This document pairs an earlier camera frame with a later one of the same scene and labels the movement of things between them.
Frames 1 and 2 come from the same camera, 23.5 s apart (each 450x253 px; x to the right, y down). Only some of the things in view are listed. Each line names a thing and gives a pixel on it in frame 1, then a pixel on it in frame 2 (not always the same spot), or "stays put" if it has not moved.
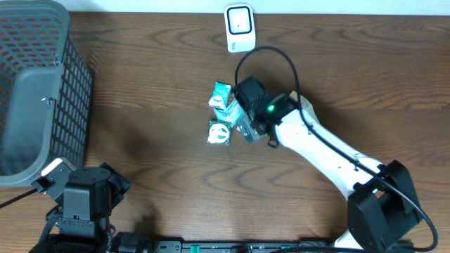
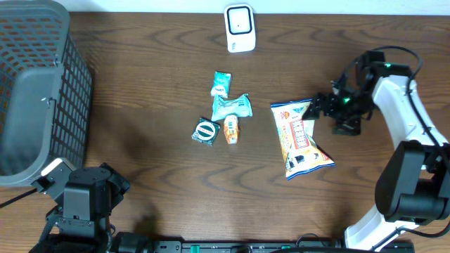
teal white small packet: [221, 95] -> [221, 84]
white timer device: [240, 32] stays put
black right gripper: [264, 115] -> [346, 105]
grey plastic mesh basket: [46, 92] stays put
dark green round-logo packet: [219, 132] -> [206, 131]
